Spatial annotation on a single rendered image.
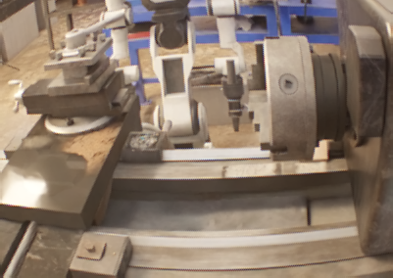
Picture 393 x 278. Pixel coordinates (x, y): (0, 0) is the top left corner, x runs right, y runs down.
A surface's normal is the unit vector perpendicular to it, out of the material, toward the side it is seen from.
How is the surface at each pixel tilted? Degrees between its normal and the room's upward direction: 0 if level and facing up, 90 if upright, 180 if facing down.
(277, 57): 29
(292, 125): 88
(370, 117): 90
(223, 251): 0
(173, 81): 80
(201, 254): 0
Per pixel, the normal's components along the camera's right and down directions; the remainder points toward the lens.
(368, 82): -0.14, 0.50
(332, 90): -0.18, -0.04
